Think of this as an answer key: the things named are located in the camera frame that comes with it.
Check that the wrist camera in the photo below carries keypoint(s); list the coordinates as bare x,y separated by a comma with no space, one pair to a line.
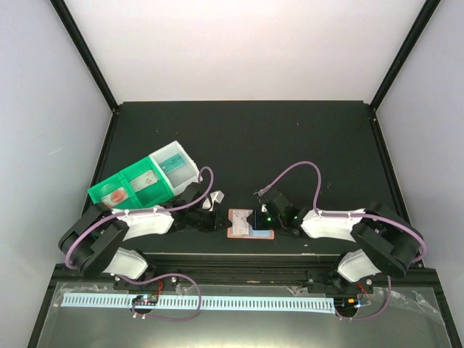
262,191
212,200

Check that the red circle card in bin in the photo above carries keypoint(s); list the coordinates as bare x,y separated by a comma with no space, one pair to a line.
115,197

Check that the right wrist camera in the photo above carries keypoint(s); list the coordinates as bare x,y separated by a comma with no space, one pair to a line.
262,191

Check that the black frame post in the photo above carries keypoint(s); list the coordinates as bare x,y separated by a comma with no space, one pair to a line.
73,31
422,19

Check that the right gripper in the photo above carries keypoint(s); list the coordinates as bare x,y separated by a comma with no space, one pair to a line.
257,222

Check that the small circuit board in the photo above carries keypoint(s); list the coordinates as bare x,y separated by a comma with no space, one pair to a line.
145,299

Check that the pink leather card holder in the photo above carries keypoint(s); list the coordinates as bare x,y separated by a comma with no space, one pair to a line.
253,233

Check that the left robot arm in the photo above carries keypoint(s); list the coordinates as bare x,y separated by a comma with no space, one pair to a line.
93,245

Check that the teal card in bin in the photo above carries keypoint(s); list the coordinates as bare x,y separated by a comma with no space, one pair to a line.
175,163

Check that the flower card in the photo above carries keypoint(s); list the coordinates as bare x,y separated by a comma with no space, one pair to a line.
240,225

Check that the green plastic bin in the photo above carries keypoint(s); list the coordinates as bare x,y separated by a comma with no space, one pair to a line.
154,194

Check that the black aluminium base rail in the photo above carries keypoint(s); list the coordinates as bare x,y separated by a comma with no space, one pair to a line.
235,268

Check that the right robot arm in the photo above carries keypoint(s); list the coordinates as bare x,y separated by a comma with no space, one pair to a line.
385,243

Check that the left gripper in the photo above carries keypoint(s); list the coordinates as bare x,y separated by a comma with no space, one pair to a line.
214,225

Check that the white plastic bin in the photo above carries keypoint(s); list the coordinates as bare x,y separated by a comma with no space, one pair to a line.
177,181

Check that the right black frame post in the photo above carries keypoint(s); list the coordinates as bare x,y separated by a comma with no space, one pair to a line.
422,19

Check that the left black frame post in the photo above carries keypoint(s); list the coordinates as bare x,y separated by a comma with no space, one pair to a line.
73,31

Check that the white slotted cable duct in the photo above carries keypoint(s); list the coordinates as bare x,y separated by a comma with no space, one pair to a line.
221,303

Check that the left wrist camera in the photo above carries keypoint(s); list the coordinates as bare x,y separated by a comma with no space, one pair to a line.
212,200

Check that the grey card in bin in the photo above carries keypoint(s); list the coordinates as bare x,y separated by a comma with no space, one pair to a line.
144,181

